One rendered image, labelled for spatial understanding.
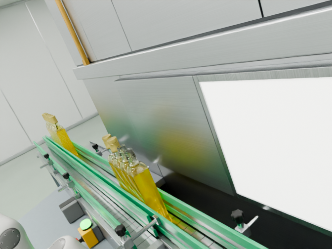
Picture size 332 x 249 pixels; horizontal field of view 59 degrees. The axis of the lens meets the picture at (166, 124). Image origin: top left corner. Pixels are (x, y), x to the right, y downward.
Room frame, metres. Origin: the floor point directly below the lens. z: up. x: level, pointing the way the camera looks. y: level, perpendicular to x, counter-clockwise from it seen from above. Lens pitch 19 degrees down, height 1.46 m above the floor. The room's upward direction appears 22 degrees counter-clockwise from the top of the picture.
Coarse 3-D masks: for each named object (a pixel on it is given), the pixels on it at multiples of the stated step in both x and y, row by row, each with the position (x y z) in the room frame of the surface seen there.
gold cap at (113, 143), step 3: (111, 138) 0.95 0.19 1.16; (114, 138) 0.94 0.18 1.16; (108, 141) 0.93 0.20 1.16; (111, 141) 0.93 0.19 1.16; (114, 141) 0.93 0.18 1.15; (117, 141) 0.94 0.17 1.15; (111, 144) 0.93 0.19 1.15; (114, 144) 0.93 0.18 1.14; (117, 144) 0.94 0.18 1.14; (111, 147) 0.93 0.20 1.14; (114, 147) 0.93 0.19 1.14; (111, 150) 0.94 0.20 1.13; (114, 150) 0.93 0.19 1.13; (117, 150) 0.93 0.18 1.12
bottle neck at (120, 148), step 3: (123, 144) 0.91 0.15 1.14; (117, 147) 0.90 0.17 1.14; (120, 147) 0.91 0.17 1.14; (123, 147) 0.89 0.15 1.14; (120, 150) 0.88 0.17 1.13; (123, 150) 0.88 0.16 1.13; (120, 153) 0.89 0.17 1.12; (123, 153) 0.88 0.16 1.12; (123, 156) 0.88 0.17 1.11; (123, 159) 0.89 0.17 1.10
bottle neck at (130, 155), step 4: (128, 148) 0.86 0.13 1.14; (124, 152) 0.84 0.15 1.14; (128, 152) 0.83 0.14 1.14; (132, 152) 0.84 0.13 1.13; (128, 156) 0.83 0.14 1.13; (132, 156) 0.83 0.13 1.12; (128, 160) 0.83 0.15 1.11; (132, 160) 0.83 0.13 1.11; (136, 160) 0.84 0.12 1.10; (132, 164) 0.83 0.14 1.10
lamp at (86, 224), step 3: (84, 219) 1.05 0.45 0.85; (87, 219) 1.05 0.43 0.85; (81, 222) 1.04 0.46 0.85; (84, 222) 1.03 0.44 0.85; (87, 222) 1.03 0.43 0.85; (90, 222) 1.04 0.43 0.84; (81, 225) 1.03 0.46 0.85; (84, 225) 1.02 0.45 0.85; (87, 225) 1.02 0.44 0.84; (90, 225) 1.03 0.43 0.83; (81, 228) 1.04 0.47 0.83; (84, 228) 1.02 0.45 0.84; (87, 228) 1.02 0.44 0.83
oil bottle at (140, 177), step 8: (128, 168) 0.84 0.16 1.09; (136, 168) 0.82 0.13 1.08; (144, 168) 0.83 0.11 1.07; (128, 176) 0.85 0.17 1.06; (136, 176) 0.81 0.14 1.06; (144, 176) 0.82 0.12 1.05; (136, 184) 0.81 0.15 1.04; (144, 184) 0.82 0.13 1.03; (152, 184) 0.83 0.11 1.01; (136, 192) 0.84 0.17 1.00; (144, 192) 0.81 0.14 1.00; (152, 192) 0.82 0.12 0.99; (144, 200) 0.81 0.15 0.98; (152, 200) 0.82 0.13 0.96; (160, 200) 0.83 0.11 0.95; (152, 208) 0.81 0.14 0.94; (160, 208) 0.82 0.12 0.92
